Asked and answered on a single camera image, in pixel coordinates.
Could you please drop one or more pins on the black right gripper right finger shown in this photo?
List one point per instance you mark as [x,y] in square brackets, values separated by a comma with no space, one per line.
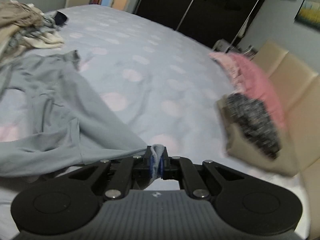
[246,203]

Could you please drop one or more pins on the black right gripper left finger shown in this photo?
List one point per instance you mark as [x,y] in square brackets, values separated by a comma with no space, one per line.
[69,202]

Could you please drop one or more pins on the light grey-blue garment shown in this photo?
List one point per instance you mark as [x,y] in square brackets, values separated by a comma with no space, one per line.
[69,124]

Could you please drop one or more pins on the khaki folded blanket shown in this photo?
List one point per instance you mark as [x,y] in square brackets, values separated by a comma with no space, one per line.
[239,147]

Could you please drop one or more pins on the dark floral folded garment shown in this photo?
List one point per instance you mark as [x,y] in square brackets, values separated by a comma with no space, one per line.
[255,122]

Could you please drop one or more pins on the pink pillow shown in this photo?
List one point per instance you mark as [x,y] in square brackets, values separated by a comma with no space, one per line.
[249,79]

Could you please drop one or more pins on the beige padded headboard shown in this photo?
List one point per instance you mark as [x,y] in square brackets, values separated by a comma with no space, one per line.
[297,86]

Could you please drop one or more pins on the dotted grey bed cover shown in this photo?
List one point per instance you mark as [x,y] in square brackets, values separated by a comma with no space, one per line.
[164,87]

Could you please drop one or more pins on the bedside table with items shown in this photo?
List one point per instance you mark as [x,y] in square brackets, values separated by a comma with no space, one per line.
[225,47]

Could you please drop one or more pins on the cream white cloth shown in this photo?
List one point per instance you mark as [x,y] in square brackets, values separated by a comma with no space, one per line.
[46,40]

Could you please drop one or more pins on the black navy garment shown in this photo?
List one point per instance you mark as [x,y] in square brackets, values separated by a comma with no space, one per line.
[60,18]

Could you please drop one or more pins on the dark sliding wardrobe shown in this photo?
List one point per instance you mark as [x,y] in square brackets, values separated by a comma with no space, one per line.
[205,21]

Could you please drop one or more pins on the beige crumpled garment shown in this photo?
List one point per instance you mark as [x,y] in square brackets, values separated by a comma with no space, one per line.
[15,16]

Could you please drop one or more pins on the yellow field wall picture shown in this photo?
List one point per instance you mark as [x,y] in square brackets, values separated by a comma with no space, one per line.
[309,14]

